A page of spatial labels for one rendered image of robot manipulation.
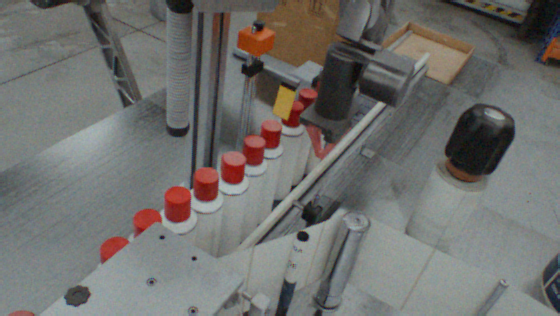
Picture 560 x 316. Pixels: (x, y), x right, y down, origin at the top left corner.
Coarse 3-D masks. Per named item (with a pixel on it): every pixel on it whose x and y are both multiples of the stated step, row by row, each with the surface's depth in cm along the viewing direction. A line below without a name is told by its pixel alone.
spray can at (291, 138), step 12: (300, 108) 77; (288, 120) 78; (288, 132) 79; (300, 132) 80; (288, 144) 80; (300, 144) 82; (288, 156) 82; (288, 168) 84; (288, 180) 86; (276, 192) 87; (288, 192) 89
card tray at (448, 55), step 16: (400, 32) 171; (416, 32) 176; (432, 32) 173; (400, 48) 164; (416, 48) 166; (432, 48) 168; (448, 48) 171; (464, 48) 169; (432, 64) 158; (448, 64) 160; (464, 64) 163; (448, 80) 151
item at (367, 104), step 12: (360, 96) 125; (360, 108) 120; (372, 108) 121; (384, 108) 122; (360, 120) 116; (372, 120) 117; (348, 132) 111; (360, 132) 112; (336, 144) 106; (348, 144) 107; (276, 204) 88
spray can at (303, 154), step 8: (304, 96) 81; (312, 96) 81; (304, 104) 81; (304, 128) 83; (304, 136) 85; (304, 144) 86; (304, 152) 87; (304, 160) 89; (296, 168) 90; (304, 168) 92; (296, 176) 91; (296, 184) 93
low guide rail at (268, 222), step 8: (424, 56) 142; (416, 64) 137; (376, 104) 116; (384, 104) 118; (376, 112) 114; (368, 120) 111; (360, 128) 107; (352, 136) 104; (344, 144) 101; (336, 152) 98; (328, 160) 96; (320, 168) 93; (312, 176) 91; (304, 184) 89; (296, 192) 87; (288, 200) 85; (280, 208) 83; (288, 208) 85; (272, 216) 81; (280, 216) 83; (264, 224) 79; (272, 224) 81; (256, 232) 78; (264, 232) 80; (248, 240) 76; (256, 240) 78; (240, 248) 75
